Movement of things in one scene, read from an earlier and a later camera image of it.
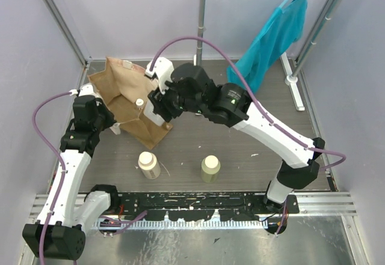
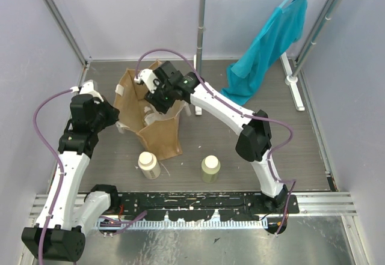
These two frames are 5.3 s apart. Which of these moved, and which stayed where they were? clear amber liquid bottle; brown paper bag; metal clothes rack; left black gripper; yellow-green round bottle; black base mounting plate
Moved: clear amber liquid bottle; brown paper bag
Stayed: yellow-green round bottle; metal clothes rack; left black gripper; black base mounting plate
